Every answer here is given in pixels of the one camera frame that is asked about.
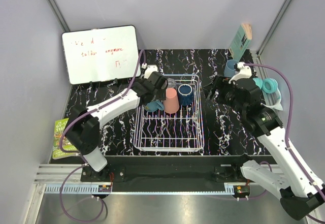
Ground black marbled table mat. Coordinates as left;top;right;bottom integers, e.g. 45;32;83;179
50;48;281;156

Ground white whiteboard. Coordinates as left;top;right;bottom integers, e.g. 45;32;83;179
61;25;141;85

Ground green Treehouse book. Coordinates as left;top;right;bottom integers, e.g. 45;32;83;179
52;118;82;161

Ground blue mug with handle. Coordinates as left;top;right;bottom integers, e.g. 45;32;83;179
144;100;165;112

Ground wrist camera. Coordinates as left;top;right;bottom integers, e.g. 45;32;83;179
144;65;158;79
229;62;252;84

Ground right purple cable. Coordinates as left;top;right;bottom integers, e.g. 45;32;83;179
243;62;325;223

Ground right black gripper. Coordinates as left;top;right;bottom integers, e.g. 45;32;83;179
202;74;246;116

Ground teal cat-ear headphones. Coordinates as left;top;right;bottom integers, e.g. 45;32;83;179
253;78;283;111

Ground clear glass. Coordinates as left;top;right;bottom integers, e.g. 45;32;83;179
167;78;177;90

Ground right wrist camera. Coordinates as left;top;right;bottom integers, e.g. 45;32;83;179
229;62;252;84

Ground light blue plastic cup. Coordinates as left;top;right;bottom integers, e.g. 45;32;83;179
223;59;238;78

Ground pink plastic cup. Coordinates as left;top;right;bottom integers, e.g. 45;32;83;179
163;88;179;114

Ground dark blue ribbed mug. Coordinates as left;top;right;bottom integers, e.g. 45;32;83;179
177;84;194;106

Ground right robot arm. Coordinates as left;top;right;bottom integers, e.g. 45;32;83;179
203;76;324;220

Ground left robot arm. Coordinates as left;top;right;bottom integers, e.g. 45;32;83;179
63;71;168;181

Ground teal paperback book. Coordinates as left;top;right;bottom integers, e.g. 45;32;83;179
229;23;252;61

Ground white wire dish rack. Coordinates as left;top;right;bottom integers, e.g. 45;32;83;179
134;74;204;153

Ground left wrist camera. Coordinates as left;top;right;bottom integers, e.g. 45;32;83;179
144;65;158;79

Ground white cable duct strip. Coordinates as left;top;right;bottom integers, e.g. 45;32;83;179
45;184;112;195

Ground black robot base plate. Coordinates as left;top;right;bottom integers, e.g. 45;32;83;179
81;155;276;193

